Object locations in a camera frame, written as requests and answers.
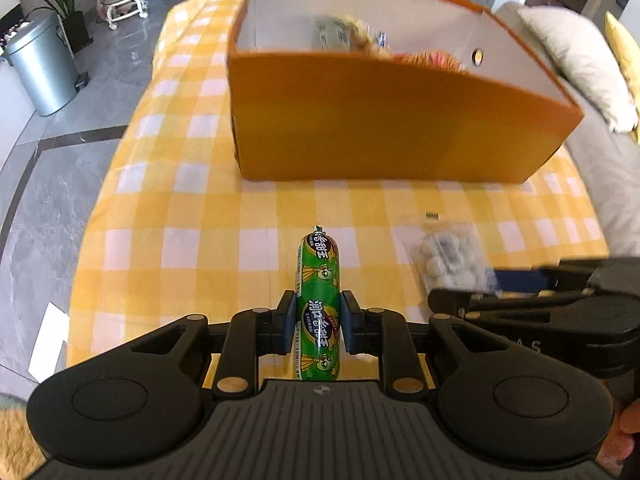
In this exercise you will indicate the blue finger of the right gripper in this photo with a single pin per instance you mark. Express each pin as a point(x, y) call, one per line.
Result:
point(449, 301)
point(522, 280)

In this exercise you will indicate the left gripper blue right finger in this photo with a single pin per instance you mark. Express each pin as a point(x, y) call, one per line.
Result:
point(386, 335)

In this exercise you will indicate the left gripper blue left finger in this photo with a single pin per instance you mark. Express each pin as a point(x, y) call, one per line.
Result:
point(241, 342)

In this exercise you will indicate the clear bag of white candies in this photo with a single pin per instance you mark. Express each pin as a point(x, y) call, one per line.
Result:
point(448, 255)

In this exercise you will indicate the green sausage stick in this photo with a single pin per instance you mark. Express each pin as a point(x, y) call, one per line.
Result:
point(318, 331)

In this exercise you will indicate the red snack stick bag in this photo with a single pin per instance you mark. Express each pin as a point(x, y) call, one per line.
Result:
point(432, 58)

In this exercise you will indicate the yellow green snack bag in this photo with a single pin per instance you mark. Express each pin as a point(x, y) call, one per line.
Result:
point(348, 34)

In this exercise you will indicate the right hand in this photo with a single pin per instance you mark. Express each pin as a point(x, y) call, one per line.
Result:
point(619, 443)

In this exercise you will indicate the yellow white checkered tablecloth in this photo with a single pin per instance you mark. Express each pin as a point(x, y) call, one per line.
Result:
point(176, 230)

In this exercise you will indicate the beige sofa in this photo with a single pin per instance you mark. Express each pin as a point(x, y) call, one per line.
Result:
point(608, 162)

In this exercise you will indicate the white paper on floor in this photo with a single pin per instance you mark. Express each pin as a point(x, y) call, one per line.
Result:
point(51, 338)

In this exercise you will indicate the beige cushion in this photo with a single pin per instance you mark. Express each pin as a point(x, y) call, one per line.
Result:
point(579, 49)

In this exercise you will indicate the orange cardboard box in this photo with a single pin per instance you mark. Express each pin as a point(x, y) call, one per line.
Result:
point(304, 114)

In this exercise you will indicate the yellow cushion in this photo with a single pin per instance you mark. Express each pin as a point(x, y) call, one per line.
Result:
point(626, 52)

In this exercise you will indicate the grey metal trash can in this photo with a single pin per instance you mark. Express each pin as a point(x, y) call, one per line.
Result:
point(45, 63)

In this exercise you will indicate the small white stool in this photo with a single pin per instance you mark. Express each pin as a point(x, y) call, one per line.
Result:
point(112, 12)

